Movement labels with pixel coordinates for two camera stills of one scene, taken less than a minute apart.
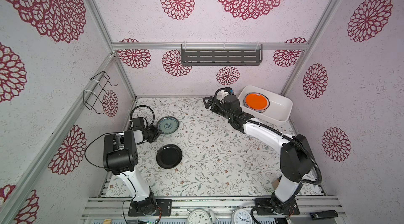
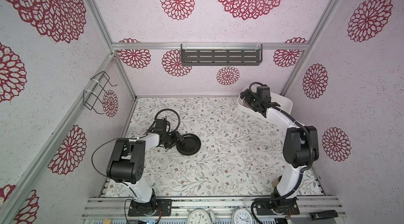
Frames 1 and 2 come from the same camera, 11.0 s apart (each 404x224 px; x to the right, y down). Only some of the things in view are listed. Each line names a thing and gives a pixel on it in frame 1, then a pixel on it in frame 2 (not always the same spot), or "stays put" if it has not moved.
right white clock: x=241 y=216 stays put
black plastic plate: x=169 y=156 → x=190 y=145
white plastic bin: x=279 y=108 stays put
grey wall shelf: x=218 y=54 stays put
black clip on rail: x=324 y=214 stays put
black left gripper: x=157 y=133 → x=177 y=139
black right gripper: x=216 y=102 → x=249 y=98
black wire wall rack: x=93 y=90 stays put
